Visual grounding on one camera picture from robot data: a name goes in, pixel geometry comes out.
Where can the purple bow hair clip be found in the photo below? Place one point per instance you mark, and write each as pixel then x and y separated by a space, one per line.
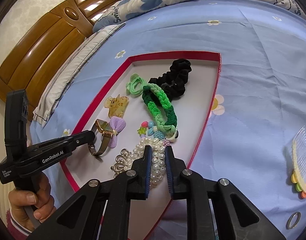
pixel 117 127

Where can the clear hair comb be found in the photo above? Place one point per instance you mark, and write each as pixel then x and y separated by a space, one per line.
pixel 301 155

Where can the silver crown ornament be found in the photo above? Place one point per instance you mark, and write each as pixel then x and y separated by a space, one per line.
pixel 117 160

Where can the black velvet scrunchie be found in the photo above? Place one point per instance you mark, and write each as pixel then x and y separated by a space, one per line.
pixel 178 67

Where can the red shallow box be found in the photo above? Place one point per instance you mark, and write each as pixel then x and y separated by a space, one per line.
pixel 198 80

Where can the yellow translucent hair claw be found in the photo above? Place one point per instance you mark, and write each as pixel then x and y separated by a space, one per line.
pixel 117 105

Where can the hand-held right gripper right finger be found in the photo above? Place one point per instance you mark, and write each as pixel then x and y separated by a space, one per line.
pixel 169 172

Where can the person's left hand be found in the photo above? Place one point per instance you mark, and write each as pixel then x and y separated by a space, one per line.
pixel 22 200

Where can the white striped pillow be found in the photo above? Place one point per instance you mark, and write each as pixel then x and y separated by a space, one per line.
pixel 80 55

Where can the gold wrist watch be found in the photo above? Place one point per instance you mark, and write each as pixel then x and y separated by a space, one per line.
pixel 104 127

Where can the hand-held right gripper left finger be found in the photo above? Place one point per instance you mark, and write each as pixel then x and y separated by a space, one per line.
pixel 148 171

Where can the wooden headboard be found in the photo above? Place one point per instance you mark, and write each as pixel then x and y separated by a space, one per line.
pixel 42 55

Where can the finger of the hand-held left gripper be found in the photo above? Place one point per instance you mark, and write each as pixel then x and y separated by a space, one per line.
pixel 80 138

